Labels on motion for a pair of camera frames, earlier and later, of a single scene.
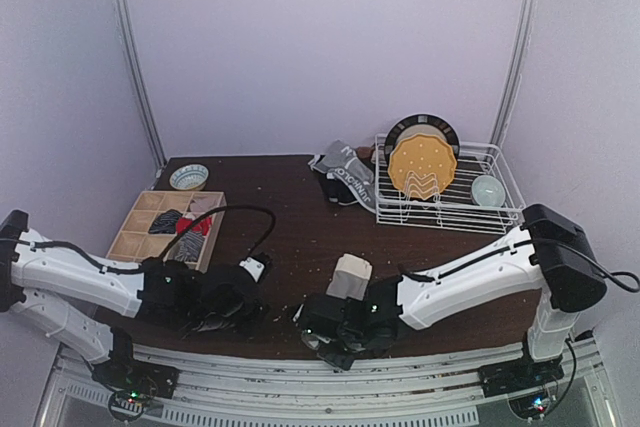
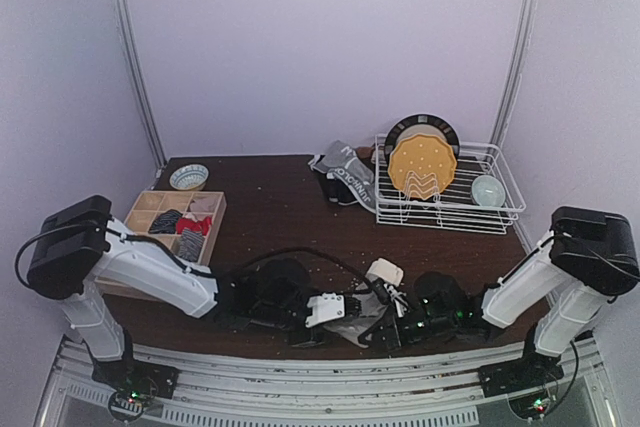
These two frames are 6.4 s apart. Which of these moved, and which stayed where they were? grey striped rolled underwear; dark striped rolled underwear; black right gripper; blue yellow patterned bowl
Moved: black right gripper
Stayed: dark striped rolled underwear; blue yellow patterned bowl; grey striped rolled underwear
